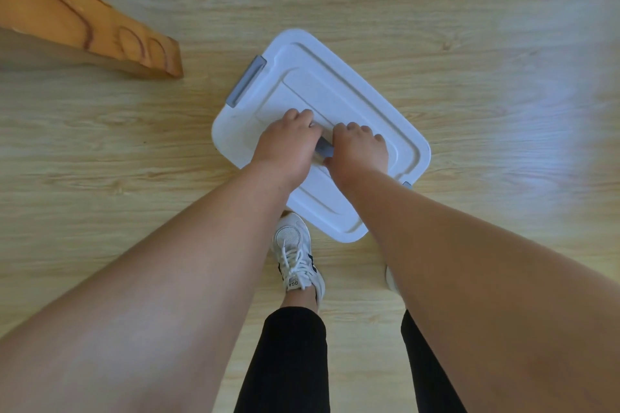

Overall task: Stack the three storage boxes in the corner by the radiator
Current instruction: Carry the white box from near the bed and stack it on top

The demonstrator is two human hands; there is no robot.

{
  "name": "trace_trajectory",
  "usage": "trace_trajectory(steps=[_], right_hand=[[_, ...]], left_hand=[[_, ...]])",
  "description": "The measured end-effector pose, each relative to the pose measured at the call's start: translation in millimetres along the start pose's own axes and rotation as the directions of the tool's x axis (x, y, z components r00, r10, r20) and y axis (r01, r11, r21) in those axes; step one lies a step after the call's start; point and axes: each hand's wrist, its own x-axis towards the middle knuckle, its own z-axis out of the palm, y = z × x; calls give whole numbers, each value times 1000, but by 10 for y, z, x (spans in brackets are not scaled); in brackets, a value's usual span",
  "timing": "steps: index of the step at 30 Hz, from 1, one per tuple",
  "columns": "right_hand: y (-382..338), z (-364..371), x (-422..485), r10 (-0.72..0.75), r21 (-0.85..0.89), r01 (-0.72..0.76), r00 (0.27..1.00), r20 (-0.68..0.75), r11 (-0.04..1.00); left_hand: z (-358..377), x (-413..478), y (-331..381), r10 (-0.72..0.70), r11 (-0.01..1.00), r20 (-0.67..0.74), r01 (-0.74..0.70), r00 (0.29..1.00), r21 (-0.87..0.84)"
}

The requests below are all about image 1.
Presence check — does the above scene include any person's right hand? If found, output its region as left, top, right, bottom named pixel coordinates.
left=323, top=122, right=390, bottom=190

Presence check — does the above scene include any person's left hand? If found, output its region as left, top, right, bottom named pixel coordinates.
left=251, top=108, right=323, bottom=192

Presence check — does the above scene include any large white storage box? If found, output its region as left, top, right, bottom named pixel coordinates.
left=211, top=28, right=432, bottom=244

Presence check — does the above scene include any person's right forearm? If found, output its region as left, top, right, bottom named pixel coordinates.
left=338, top=168, right=620, bottom=413

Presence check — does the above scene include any person's left forearm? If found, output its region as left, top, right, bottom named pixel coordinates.
left=0, top=161, right=296, bottom=413

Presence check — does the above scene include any person's left white shoe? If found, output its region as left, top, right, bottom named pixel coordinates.
left=271, top=212, right=326, bottom=305

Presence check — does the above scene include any person's white shoe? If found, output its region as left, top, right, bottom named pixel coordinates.
left=385, top=265, right=403, bottom=295
left=271, top=212, right=326, bottom=305

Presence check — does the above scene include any person's right white shoe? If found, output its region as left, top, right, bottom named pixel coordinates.
left=385, top=265, right=403, bottom=295

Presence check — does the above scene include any person's left leg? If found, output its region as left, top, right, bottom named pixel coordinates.
left=234, top=281, right=331, bottom=413

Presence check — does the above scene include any person's leg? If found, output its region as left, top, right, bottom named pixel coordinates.
left=400, top=309, right=468, bottom=413
left=234, top=281, right=331, bottom=413

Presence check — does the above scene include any person's right leg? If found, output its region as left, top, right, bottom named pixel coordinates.
left=400, top=309, right=468, bottom=413

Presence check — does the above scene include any carved wooden furniture piece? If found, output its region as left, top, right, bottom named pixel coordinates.
left=0, top=0, right=185, bottom=79

